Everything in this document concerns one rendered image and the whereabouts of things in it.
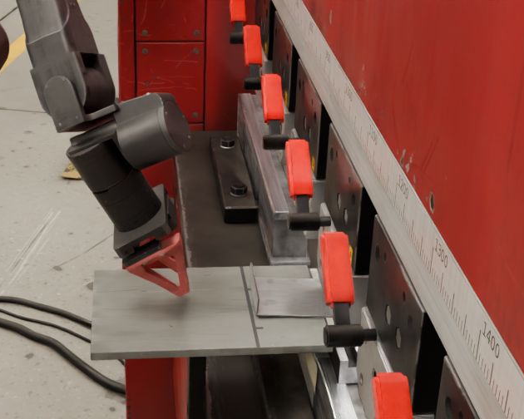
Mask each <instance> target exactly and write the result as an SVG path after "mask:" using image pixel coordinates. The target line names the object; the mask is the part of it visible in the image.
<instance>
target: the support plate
mask: <svg viewBox="0 0 524 419"><path fill-rule="evenodd" d="M253 269H254V273H255V277H263V278H292V279H311V277H310V274H309V270H308V267H307V265H280V266H253ZM153 270H154V271H156V272H157V273H159V274H160V275H162V276H163V277H165V278H167V279H169V280H170V281H171V282H172V283H175V284H178V283H179V278H178V273H176V272H175V271H173V270H172V269H153ZM186 271H187V276H188V281H189V286H190V292H189V293H186V294H185V295H183V296H181V297H178V296H176V295H174V294H173V293H171V292H169V291H167V290H166V289H164V288H162V287H160V286H159V285H157V284H155V283H152V282H150V281H148V280H145V279H143V278H140V277H138V276H136V275H134V274H131V273H129V272H128V271H127V270H126V269H110V270H94V279H93V298H92V318H91V360H92V361H93V360H117V359H141V358H164V357H210V356H234V355H258V354H281V353H306V352H332V351H333V348H327V347H326V346H324V337H323V332H324V327H325V326H326V322H325V320H324V318H316V317H282V316H256V313H255V306H254V301H253V297H252V292H251V290H248V292H249V296H250V303H251V307H252V311H253V314H254V319H255V326H256V327H263V328H264V329H256V330H257V334H258V338H259V342H260V348H257V347H256V343H255V336H254V332H253V328H252V323H251V319H250V312H249V308H248V304H247V300H246V296H245V288H244V285H243V280H242V276H241V272H240V267H212V268H186Z"/></svg>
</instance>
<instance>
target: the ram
mask: <svg viewBox="0 0 524 419"><path fill-rule="evenodd" d="M272 1H273V4H274V6H275V8H276V10H277V12H278V14H279V16H280V18H281V20H282V22H283V24H284V26H285V28H286V30H287V32H288V34H289V36H290V38H291V40H292V42H293V44H294V46H295V48H296V50H297V52H298V54H299V56H300V58H301V60H302V62H303V64H304V66H305V68H306V70H307V72H308V74H309V76H310V78H311V80H312V82H313V84H314V86H315V88H316V90H317V92H318V94H319V96H320V98H321V100H322V102H323V103H324V106H325V108H326V110H327V112H328V113H329V116H330V118H331V120H332V122H333V123H334V126H335V128H336V130H337V132H338V133H339V137H340V139H341V141H342V142H343V144H344V147H345V149H346V151H347V152H348V154H349V157H350V159H351V161H352V162H353V165H354V167H355V169H356V171H357V172H358V175H359V177H360V179H361V181H362V182H363V185H364V187H365V189H366V191H367V192H368V195H369V197H370V199H371V200H372V202H373V205H374V207H375V209H376V210H377V212H378V215H379V217H380V219H381V220H382V222H383V225H384V227H385V229H386V230H387V232H388V235H389V237H390V239H391V240H392V242H393V245H394V247H395V249H396V250H397V252H398V255H399V257H400V259H401V260H402V262H403V265H404V267H405V269H406V271H407V273H408V276H409V278H410V279H411V281H412V283H413V286H414V288H415V289H416V291H417V293H418V296H419V297H420V299H421V301H422V303H423V306H424V307H425V309H426V311H427V313H428V316H429V317H430V319H431V321H432V323H433V326H434V327H435V329H436V331H437V334H438V336H439V337H440V339H441V341H442V344H443V346H444V347H445V349H446V351H447V354H448V356H449V357H450V359H451V361H452V364H453V366H454V367H455V369H456V371H457V374H458V376H459V377H460V379H461V381H462V384H463V386H464V387H465V389H466V391H467V394H468V396H469V397H470V399H471V401H472V404H473V406H474V408H475V410H476V412H477V414H478V416H479V418H480V419H507V416H506V414H505V413H504V411H503V410H502V407H501V405H500V403H499V401H498V400H497V398H496V396H495V394H494V392H493V390H492V389H491V387H490V385H489V383H488V381H487V379H486V378H485V376H484V374H483V372H482V369H481V368H480V366H479V365H478V363H477V360H476V358H475V357H474V355H473V353H472V351H471V349H470V347H469V346H468V344H467V342H466V340H465V338H464V336H463V335H462V332H461V330H460V329H459V327H458V325H457V323H456V321H455V319H454V317H453V316H452V314H451V312H450V310H449V308H448V306H447V305H446V303H445V301H444V299H443V297H442V295H441V294H440V292H439V290H438V288H437V285H436V284H435V282H434V281H433V278H432V276H431V274H430V273H429V271H428V269H427V267H426V265H425V263H424V262H423V259H422V258H421V256H420V254H419V252H418V250H417V248H416V247H415V245H414V243H413V241H412V239H411V237H410V235H409V234H408V232H407V230H406V228H405V226H404V224H403V222H402V220H401V219H400V217H399V215H398V212H397V211H396V210H395V208H394V206H393V203H392V201H391V200H390V199H389V197H388V194H387V192H386V190H385V189H384V187H383V185H382V183H381V181H380V179H379V178H378V176H377V174H376V172H375V170H374V168H373V166H372V164H371V163H370V161H369V159H368V157H367V155H366V153H365V151H364V150H363V147H362V146H361V144H360V142H359V140H358V138H357V136H356V135H355V133H354V131H353V128H352V127H351V125H350V124H349V121H348V119H347V117H346V115H345V114H344V112H343V110H342V108H341V106H340V104H339V103H338V101H337V99H336V97H335V95H334V93H333V92H332V90H331V88H330V86H329V84H328V82H327V80H326V79H325V77H324V74H323V73H322V71H321V69H320V68H319V65H318V63H317V62H316V60H315V58H314V56H313V54H312V52H311V51H310V49H309V46H308V45H307V43H306V41H305V40H304V37H303V35H302V33H301V32H300V30H299V28H298V26H297V24H296V22H295V20H294V19H293V17H292V15H291V13H290V11H289V9H288V8H287V6H286V4H285V2H284V0H272ZM300 1H301V2H302V4H303V6H304V8H305V10H306V12H307V13H308V14H309V16H310V18H311V20H312V22H313V23H314V25H315V26H316V28H317V30H318V31H319V34H320V36H321V37H322V38H323V40H324V42H325V44H326V45H327V47H328V49H329V50H330V52H331V54H332V55H333V57H334V59H335V61H336V62H337V64H338V65H339V68H340V69H341V71H342V73H343V74H344V76H345V78H346V79H347V81H348V83H349V85H350V86H351V87H352V89H353V92H354V93H355V95H356V97H357V98H358V100H359V101H360V103H361V105H362V107H363V108H364V110H365V111H366V113H367V115H368V117H369V119H370V120H371V122H372V123H373V125H374V127H375V129H376V131H377V132H378V134H379V135H380V137H381V139H382V140H383V143H384V144H385V145H386V147H387V149H388V151H389V153H390V154H391V156H392V157H393V159H394V161H395V163H396V164H397V166H398V168H399V169H400V171H401V173H402V174H403V177H404V178H405V180H406V181H407V182H408V185H409V187H410V188H411V190H412V192H413V193H414V195H415V196H416V198H417V200H418V202H419V204H420V205H421V206H422V208H423V210H424V212H425V214H426V216H427V217H428V219H429V220H430V222H431V224H432V225H433V228H434V229H435V230H436V232H437V234H438V236H439V238H440V239H441V241H442V243H443V244H444V246H445V248H446V249H447V251H448V253H449V254H450V256H451V258H452V260H453V262H454V263H455V264H456V266H457V268H458V270H459V272H460V273H461V275H462V276H463V278H464V280H465V282H466V283H467V286H468V287H469V288H470V290H471V291H472V294H473V296H474V297H475V299H476V300H477V302H478V304H479V305H480V307H481V309H482V311H483V312H484V314H485V315H486V317H487V319H488V321H489V323H490V324H491V325H492V328H493V329H494V331H495V333H496V334H497V336H498V338H499V339H500V341H501V343H502V345H503V347H504V348H505V349H506V351H507V353H508V355H509V357H510V358H511V360H512V361H513V363H514V365H515V367H516V368H517V371H518V372H519V373H520V375H521V376H522V379H523V381H524V0H300Z"/></svg>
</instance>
